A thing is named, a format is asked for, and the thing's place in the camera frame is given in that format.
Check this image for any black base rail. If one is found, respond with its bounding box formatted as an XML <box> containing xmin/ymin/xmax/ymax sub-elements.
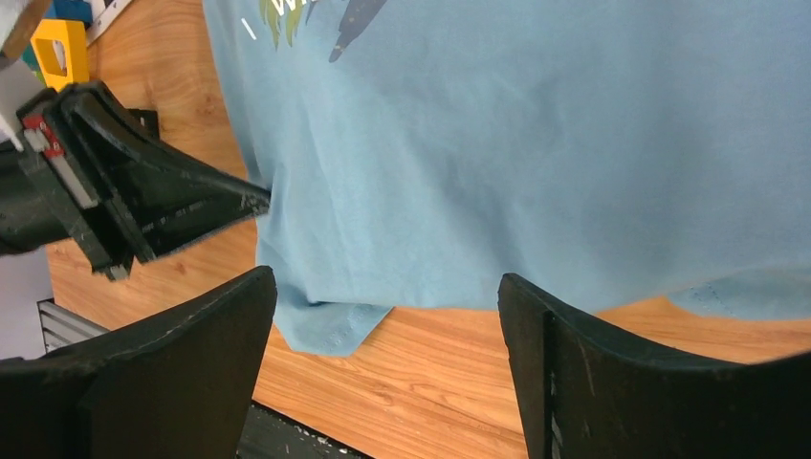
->
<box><xmin>235</xmin><ymin>402</ymin><xmax>370</xmax><ymax>459</ymax></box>

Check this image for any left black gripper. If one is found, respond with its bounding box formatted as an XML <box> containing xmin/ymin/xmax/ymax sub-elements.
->
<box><xmin>1</xmin><ymin>81</ymin><xmax>271</xmax><ymax>281</ymax></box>

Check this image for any light blue printed t-shirt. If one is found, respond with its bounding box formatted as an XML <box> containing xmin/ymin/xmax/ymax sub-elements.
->
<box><xmin>203</xmin><ymin>1</ymin><xmax>810</xmax><ymax>357</ymax></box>

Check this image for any yellow triangle toy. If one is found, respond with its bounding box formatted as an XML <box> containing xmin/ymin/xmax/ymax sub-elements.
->
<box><xmin>31</xmin><ymin>19</ymin><xmax>90</xmax><ymax>91</ymax></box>

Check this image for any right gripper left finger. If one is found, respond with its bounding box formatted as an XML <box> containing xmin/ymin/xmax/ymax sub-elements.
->
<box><xmin>1</xmin><ymin>266</ymin><xmax>276</xmax><ymax>458</ymax></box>

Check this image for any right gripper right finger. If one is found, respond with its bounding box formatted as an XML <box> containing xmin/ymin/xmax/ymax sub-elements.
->
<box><xmin>498</xmin><ymin>273</ymin><xmax>810</xmax><ymax>458</ymax></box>

